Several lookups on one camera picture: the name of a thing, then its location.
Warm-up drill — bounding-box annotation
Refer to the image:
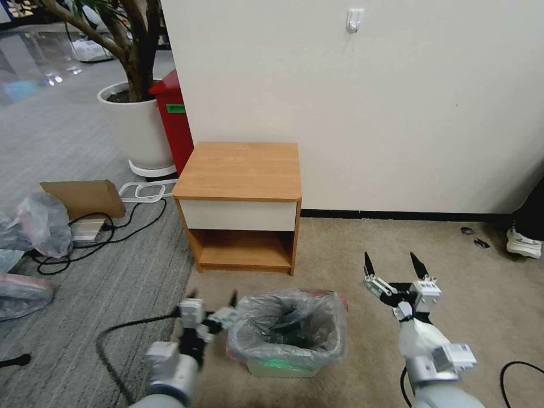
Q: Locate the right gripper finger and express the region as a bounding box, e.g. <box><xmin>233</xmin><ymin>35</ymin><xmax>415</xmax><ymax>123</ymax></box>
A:
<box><xmin>409</xmin><ymin>252</ymin><xmax>437</xmax><ymax>284</ymax></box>
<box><xmin>362</xmin><ymin>251</ymin><xmax>395</xmax><ymax>305</ymax></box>

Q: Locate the clear grey garbage bag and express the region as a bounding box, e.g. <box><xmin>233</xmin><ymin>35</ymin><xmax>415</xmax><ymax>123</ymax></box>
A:
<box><xmin>227</xmin><ymin>288</ymin><xmax>349</xmax><ymax>367</ymax></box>

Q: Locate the dark rubbish in bag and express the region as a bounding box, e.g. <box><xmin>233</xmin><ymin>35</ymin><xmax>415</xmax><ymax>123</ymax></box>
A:
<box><xmin>270</xmin><ymin>307</ymin><xmax>317</xmax><ymax>343</ymax></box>

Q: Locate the small plastic trash can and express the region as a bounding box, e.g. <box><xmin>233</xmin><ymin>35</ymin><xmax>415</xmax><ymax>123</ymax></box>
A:
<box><xmin>225</xmin><ymin>288</ymin><xmax>349</xmax><ymax>379</ymax></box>

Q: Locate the crumpled clear plastic bag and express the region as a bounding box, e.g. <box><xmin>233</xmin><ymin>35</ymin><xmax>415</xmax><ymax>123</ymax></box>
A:
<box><xmin>0</xmin><ymin>192</ymin><xmax>73</xmax><ymax>259</ymax></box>

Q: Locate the clear bag with pink edge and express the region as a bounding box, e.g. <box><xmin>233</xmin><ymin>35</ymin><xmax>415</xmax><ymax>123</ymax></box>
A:
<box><xmin>0</xmin><ymin>273</ymin><xmax>55</xmax><ymax>322</ymax></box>

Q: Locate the person's white shoe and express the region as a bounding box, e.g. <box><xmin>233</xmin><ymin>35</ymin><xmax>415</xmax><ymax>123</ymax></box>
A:
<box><xmin>505</xmin><ymin>227</ymin><xmax>544</xmax><ymax>259</ymax></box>

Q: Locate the wooden nightstand with white drawer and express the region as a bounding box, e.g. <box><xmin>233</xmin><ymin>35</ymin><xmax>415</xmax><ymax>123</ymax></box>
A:
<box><xmin>172</xmin><ymin>142</ymin><xmax>303</xmax><ymax>277</ymax></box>

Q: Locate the silver flat box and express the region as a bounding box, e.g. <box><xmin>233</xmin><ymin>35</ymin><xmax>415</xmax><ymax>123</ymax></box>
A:
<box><xmin>69</xmin><ymin>215</ymin><xmax>112</xmax><ymax>247</ymax></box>

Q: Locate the white pot saucer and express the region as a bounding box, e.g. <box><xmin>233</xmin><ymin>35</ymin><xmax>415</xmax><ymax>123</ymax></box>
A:
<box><xmin>127</xmin><ymin>159</ymin><xmax>178</xmax><ymax>177</ymax></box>

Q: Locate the brown cardboard sheet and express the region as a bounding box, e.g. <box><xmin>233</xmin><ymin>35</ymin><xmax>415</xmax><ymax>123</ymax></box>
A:
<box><xmin>40</xmin><ymin>179</ymin><xmax>128</xmax><ymax>222</ymax></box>

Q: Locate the red bin with green label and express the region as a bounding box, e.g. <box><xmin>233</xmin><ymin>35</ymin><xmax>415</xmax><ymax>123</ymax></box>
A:
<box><xmin>148</xmin><ymin>69</ymin><xmax>196</xmax><ymax>177</ymax></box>

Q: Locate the large white plant pot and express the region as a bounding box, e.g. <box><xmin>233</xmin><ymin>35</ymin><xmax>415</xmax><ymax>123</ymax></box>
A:
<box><xmin>96</xmin><ymin>80</ymin><xmax>176</xmax><ymax>169</ymax></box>

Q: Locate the black rod end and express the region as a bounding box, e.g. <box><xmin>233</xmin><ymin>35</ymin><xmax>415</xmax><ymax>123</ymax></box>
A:
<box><xmin>0</xmin><ymin>353</ymin><xmax>32</xmax><ymax>369</ymax></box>

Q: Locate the indoor tree with brown trunk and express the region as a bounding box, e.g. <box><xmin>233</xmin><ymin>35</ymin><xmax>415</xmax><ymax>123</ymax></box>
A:
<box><xmin>40</xmin><ymin>0</ymin><xmax>164</xmax><ymax>103</ymax></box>

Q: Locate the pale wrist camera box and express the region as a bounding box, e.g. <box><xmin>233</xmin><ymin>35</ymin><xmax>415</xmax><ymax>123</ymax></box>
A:
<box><xmin>177</xmin><ymin>298</ymin><xmax>206</xmax><ymax>328</ymax></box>
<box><xmin>409</xmin><ymin>278</ymin><xmax>441</xmax><ymax>315</ymax></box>

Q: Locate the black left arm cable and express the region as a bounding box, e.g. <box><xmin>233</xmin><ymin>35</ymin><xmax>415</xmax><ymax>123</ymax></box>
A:
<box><xmin>95</xmin><ymin>313</ymin><xmax>184</xmax><ymax>407</ymax></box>

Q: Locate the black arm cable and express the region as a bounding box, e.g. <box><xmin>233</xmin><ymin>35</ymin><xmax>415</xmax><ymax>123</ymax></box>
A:
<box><xmin>499</xmin><ymin>361</ymin><xmax>544</xmax><ymax>408</ymax></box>
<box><xmin>95</xmin><ymin>313</ymin><xmax>184</xmax><ymax>407</ymax></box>

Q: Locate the black floor cable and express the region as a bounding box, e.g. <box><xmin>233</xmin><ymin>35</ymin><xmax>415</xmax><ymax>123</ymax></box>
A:
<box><xmin>36</xmin><ymin>197</ymin><xmax>167</xmax><ymax>276</ymax></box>

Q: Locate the white wire frame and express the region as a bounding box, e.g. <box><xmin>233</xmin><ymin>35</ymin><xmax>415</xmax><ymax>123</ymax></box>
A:
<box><xmin>118</xmin><ymin>179</ymin><xmax>177</xmax><ymax>204</ymax></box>

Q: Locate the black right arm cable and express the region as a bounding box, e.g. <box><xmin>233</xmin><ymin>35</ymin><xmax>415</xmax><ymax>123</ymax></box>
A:
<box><xmin>499</xmin><ymin>361</ymin><xmax>544</xmax><ymax>408</ymax></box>

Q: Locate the white wall hook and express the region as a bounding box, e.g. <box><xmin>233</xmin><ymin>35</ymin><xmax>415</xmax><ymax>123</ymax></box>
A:
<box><xmin>346</xmin><ymin>8</ymin><xmax>366</xmax><ymax>33</ymax></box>

